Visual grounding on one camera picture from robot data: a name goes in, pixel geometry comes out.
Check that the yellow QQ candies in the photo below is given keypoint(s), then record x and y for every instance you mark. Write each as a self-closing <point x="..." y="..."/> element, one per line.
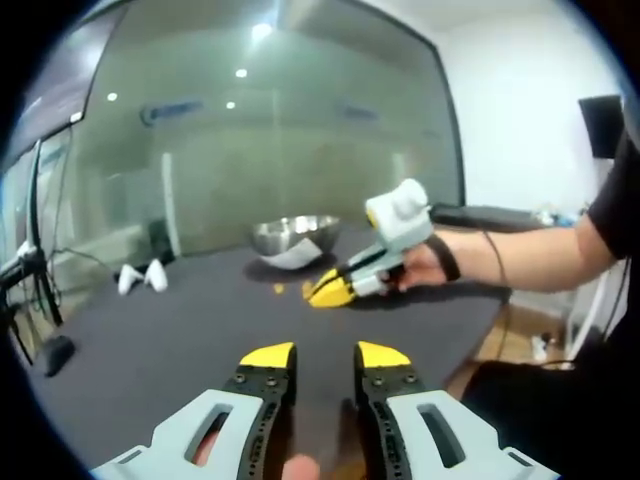
<point x="278" y="288"/>

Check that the stainless steel bowl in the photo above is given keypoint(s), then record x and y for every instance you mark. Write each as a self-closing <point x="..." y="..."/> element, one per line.
<point x="280" y="235"/>

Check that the person's right hand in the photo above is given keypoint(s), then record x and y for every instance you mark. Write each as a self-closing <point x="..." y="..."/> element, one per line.
<point x="417" y="272"/>

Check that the person's left hand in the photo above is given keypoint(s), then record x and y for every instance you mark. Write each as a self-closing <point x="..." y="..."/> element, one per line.
<point x="302" y="470"/>

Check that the person's dark trouser legs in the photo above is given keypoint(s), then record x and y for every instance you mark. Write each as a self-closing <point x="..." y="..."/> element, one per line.
<point x="550" y="425"/>

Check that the black chair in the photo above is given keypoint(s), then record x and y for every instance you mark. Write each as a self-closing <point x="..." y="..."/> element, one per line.
<point x="161" y="240"/>

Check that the person's black shirt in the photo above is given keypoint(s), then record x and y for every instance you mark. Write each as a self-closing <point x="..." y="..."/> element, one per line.
<point x="617" y="210"/>

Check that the black monitor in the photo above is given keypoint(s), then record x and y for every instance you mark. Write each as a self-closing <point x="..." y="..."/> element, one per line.
<point x="600" y="125"/>

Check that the black tripod stand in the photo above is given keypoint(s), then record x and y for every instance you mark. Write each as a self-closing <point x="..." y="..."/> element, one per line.
<point x="35" y="250"/>

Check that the white table frame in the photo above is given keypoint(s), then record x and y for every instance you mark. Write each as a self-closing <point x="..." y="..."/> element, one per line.
<point x="582" y="320"/>

